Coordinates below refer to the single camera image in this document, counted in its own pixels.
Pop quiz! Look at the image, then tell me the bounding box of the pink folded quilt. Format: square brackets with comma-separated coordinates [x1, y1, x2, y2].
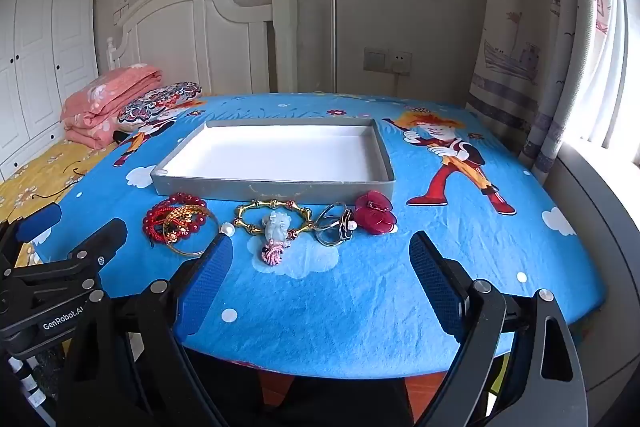
[60, 64, 165, 148]

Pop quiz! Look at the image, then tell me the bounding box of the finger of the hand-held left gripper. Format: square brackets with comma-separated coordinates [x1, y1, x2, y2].
[0, 218, 128, 308]
[0, 203, 63, 275]

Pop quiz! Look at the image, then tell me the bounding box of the jade pendant with pink tassel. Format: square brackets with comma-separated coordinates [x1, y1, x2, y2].
[258, 212, 293, 265]

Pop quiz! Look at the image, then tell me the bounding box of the blue cartoon printed tablecloth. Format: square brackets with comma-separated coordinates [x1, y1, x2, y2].
[37, 93, 608, 380]

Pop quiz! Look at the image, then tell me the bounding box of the ship printed curtain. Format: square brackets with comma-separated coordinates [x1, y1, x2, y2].
[465, 0, 631, 178]

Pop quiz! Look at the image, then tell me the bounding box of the metal ring set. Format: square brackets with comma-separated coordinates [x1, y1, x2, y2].
[314, 203, 351, 248]

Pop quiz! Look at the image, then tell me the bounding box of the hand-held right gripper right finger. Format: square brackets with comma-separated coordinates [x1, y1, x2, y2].
[409, 231, 590, 427]

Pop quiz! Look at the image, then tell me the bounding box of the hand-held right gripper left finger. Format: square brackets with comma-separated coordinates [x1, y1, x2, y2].
[57, 234, 235, 427]

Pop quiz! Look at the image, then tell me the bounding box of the wall switch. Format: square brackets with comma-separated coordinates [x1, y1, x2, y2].
[363, 48, 390, 72]

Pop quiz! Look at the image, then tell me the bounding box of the metal pole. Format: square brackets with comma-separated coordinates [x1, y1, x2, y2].
[329, 0, 338, 94]

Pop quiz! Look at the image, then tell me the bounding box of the grey cardboard tray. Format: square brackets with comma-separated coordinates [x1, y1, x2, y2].
[150, 118, 397, 202]

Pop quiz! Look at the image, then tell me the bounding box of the red flower hair clip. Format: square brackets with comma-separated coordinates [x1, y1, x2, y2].
[354, 190, 398, 235]

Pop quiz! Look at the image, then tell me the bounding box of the yellow floral bedsheet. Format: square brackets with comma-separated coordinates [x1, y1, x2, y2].
[0, 139, 121, 268]

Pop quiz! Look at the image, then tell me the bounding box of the gold bangle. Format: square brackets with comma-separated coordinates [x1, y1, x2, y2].
[162, 206, 221, 257]

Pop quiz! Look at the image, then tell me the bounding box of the white wardrobe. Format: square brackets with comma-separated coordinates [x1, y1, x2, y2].
[0, 0, 101, 180]

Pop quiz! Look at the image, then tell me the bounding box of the white wooden headboard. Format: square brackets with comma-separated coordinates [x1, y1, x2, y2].
[106, 0, 299, 95]

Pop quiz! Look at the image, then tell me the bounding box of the red bead bracelet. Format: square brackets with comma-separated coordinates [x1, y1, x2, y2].
[142, 192, 211, 250]

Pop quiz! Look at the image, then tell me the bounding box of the wall socket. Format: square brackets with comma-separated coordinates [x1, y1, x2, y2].
[389, 49, 413, 75]

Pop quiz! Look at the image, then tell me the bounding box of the gold bamboo link bracelet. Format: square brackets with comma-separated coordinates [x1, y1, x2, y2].
[232, 198, 313, 242]

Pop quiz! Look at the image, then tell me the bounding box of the patterned pillow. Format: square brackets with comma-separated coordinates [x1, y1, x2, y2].
[117, 82, 203, 132]

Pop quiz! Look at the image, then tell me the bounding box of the red woven cord bracelet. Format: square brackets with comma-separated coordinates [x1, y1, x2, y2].
[146, 202, 176, 248]

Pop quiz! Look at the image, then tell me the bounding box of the black enamel flower ring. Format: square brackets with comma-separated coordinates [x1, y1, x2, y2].
[336, 209, 358, 240]

